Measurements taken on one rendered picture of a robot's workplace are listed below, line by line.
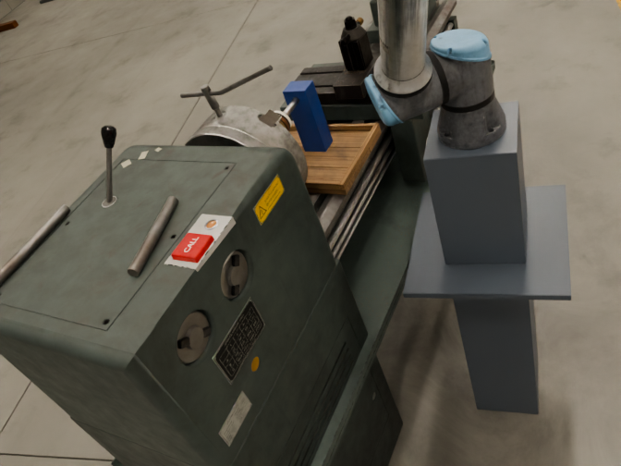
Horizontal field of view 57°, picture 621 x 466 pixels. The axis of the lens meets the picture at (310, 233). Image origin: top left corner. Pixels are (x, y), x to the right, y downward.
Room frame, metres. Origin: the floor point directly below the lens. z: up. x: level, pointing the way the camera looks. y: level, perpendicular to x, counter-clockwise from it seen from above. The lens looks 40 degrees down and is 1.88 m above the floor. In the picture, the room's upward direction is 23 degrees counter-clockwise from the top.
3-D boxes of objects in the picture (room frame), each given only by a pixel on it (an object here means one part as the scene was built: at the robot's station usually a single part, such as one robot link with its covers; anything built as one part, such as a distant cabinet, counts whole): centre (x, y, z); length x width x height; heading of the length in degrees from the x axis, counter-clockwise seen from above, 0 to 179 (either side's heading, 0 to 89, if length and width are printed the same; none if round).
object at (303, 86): (1.59, -0.13, 1.00); 0.08 x 0.06 x 0.23; 49
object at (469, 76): (1.06, -0.43, 1.27); 0.13 x 0.12 x 0.14; 91
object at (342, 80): (1.72, -0.35, 1.00); 0.20 x 0.10 x 0.05; 139
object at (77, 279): (1.01, 0.33, 1.06); 0.59 x 0.48 x 0.39; 139
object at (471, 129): (1.06, -0.43, 1.15); 0.15 x 0.15 x 0.10
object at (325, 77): (1.78, -0.32, 0.95); 0.43 x 0.18 x 0.04; 49
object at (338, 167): (1.55, -0.10, 0.89); 0.36 x 0.30 x 0.04; 49
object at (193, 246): (0.84, 0.21, 1.26); 0.06 x 0.06 x 0.02; 49
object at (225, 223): (0.86, 0.20, 1.23); 0.13 x 0.08 x 0.06; 139
